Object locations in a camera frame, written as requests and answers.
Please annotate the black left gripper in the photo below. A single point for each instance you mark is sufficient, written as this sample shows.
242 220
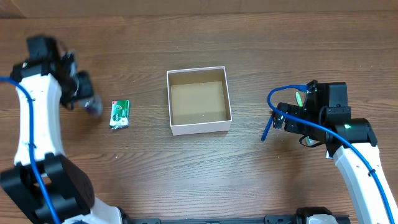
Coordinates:
88 89

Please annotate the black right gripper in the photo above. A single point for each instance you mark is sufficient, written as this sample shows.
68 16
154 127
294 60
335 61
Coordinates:
293 127

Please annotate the clear pump dispenser bottle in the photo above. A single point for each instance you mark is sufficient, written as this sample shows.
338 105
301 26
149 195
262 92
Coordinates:
92 105

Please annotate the green soap bar package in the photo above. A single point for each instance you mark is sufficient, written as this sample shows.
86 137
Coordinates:
120 110

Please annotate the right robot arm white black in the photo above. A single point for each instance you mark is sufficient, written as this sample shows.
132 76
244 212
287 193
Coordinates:
325 117

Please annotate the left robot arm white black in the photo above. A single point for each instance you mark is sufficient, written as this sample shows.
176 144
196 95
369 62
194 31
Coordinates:
45 185

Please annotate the green toothbrush with cap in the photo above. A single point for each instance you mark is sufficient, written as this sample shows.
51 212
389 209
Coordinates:
308 141

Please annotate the pink open cardboard box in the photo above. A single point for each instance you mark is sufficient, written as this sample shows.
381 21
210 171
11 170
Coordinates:
199 100

